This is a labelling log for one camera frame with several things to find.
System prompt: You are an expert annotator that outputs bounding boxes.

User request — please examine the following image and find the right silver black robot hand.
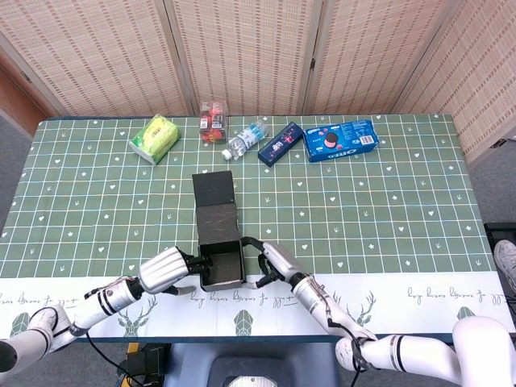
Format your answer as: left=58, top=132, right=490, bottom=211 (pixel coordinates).
left=240, top=236, right=306, bottom=291

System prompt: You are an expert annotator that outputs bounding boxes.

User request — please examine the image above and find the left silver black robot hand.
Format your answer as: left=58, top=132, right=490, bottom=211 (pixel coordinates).
left=137, top=246, right=214, bottom=296

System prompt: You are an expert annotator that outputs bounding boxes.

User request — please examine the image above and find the black paper box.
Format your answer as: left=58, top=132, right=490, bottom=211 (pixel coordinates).
left=191, top=170, right=248, bottom=293

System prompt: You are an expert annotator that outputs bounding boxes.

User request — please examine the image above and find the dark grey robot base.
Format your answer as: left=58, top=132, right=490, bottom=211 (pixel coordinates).
left=167, top=342, right=339, bottom=387

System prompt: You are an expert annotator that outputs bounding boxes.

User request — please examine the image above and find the dark blue slim box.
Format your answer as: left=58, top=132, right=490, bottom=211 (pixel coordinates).
left=257, top=122, right=305, bottom=167

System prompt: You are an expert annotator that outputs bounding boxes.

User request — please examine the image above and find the blue Oreo cookie package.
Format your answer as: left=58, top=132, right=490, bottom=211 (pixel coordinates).
left=302, top=119, right=380, bottom=164

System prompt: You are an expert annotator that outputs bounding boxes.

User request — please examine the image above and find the red snack package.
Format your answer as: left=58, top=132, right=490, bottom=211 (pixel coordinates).
left=198, top=100, right=230, bottom=146

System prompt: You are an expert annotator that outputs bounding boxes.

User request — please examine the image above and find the black plastic tray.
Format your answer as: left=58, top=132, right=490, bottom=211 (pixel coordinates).
left=483, top=221, right=516, bottom=251

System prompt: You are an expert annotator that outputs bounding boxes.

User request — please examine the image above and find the black device under table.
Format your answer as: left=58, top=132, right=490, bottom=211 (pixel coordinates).
left=116, top=343, right=170, bottom=387

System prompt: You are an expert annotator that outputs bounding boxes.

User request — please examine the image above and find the clear plastic water bottle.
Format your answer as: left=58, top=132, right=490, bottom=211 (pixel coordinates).
left=220, top=120, right=270, bottom=161

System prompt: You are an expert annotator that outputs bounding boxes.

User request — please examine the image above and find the green tissue pack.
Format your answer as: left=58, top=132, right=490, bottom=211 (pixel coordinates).
left=128, top=114, right=181, bottom=166

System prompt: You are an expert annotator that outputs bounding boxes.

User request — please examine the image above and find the green grid tablecloth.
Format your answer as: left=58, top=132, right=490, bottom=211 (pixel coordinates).
left=0, top=114, right=487, bottom=343

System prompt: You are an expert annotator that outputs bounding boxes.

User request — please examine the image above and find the bamboo folding screen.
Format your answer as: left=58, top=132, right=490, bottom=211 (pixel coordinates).
left=0, top=0, right=516, bottom=166

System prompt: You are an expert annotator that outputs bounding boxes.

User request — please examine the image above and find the brown wooden door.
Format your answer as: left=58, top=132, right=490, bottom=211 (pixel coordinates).
left=0, top=60, right=49, bottom=136

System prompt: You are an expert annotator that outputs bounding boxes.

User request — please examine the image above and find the white sneaker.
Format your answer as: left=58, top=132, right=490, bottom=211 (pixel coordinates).
left=493, top=239, right=516, bottom=292

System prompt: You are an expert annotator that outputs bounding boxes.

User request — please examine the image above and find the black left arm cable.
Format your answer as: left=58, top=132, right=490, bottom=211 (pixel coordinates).
left=86, top=330, right=142, bottom=387

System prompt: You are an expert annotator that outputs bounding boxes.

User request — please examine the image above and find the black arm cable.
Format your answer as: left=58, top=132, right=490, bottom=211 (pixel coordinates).
left=86, top=330, right=142, bottom=387
left=349, top=338, right=368, bottom=387

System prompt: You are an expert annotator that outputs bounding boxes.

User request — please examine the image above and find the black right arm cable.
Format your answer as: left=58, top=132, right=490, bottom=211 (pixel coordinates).
left=349, top=338, right=368, bottom=387

